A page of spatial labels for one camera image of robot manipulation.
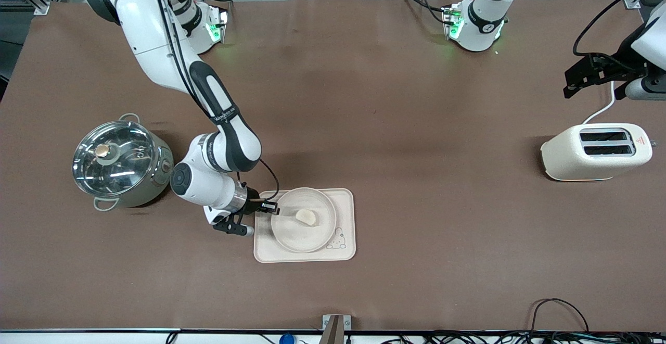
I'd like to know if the cream two-slot toaster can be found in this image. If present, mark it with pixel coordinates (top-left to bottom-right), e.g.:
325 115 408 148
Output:
540 123 657 182

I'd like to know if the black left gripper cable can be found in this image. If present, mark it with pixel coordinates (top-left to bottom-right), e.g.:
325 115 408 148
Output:
572 0 666 58

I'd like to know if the black cable bundle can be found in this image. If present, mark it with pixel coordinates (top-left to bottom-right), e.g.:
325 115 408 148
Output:
424 329 666 344

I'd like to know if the round beige plate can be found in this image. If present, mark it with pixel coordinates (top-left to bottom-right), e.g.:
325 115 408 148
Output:
271 187 338 253

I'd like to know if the glass pot lid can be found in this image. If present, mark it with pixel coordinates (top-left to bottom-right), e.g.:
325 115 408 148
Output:
72 121 156 197

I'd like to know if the black looped cable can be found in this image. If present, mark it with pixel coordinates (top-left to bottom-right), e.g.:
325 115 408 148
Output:
530 298 590 334

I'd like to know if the grey electric cooking pot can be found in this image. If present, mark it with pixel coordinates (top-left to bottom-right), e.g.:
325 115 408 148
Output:
72 113 174 212

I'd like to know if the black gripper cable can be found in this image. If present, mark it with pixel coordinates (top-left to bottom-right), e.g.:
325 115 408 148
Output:
572 0 666 58
150 0 281 202

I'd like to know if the brown table mat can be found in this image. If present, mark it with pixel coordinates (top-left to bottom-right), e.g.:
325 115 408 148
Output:
0 0 666 332

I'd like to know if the white toaster power cable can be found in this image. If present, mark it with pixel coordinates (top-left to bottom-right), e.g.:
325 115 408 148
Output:
582 81 618 125

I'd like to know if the beige rabbit print tray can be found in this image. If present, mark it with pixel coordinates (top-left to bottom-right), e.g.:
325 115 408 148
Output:
253 188 357 263

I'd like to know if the black left arm base cable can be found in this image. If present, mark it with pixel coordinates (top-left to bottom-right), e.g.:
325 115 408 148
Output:
399 0 450 25

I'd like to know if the grey metal camera bracket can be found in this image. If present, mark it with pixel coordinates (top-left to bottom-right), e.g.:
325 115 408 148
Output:
322 314 352 344

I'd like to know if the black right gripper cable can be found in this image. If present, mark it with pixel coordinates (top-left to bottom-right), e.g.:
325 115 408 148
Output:
150 0 281 202

